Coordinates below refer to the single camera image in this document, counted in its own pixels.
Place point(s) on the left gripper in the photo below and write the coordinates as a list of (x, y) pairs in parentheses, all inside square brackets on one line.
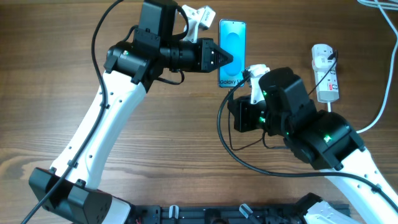
[(204, 48)]

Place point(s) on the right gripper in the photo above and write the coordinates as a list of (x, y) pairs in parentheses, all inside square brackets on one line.
[(241, 107)]

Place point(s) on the Galaxy S25 smartphone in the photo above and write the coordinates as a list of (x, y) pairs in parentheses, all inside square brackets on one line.
[(232, 39)]

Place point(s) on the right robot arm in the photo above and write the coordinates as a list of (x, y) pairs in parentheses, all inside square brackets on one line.
[(279, 105)]

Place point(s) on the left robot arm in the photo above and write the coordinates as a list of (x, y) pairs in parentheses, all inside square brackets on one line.
[(166, 37)]

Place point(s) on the white USB charger plug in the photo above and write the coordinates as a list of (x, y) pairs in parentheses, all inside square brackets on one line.
[(322, 63)]

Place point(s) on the white power strip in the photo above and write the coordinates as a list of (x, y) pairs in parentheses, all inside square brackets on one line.
[(326, 83)]

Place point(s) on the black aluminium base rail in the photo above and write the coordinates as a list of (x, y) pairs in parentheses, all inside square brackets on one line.
[(154, 214)]

